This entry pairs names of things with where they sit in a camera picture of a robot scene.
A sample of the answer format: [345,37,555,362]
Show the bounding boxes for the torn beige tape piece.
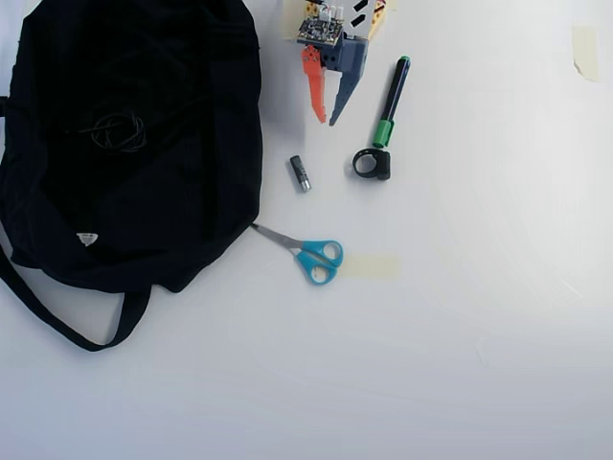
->
[571,24,601,84]

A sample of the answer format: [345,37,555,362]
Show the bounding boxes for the blue handled scissors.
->
[251,223,345,288]

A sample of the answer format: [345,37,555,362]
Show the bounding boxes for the wide beige tape strip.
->
[336,253,401,280]

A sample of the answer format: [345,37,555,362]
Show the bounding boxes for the narrow beige tape strip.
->
[281,0,307,42]

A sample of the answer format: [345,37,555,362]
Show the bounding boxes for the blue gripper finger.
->
[328,70,361,128]

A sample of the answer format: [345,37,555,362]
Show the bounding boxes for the black fabric bag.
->
[0,0,266,354]

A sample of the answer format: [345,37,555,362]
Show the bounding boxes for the black braided cable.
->
[63,107,148,155]

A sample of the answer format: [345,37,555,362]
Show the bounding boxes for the black marker green cap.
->
[371,56,413,150]

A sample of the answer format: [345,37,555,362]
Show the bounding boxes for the blue grey gripper body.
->
[319,34,371,79]

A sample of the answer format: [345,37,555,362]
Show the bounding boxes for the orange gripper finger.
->
[299,42,330,126]

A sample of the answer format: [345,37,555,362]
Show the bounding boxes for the black ring clip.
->
[352,148,393,182]

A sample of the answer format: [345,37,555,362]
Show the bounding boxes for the camera circuit board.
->
[292,15,347,49]

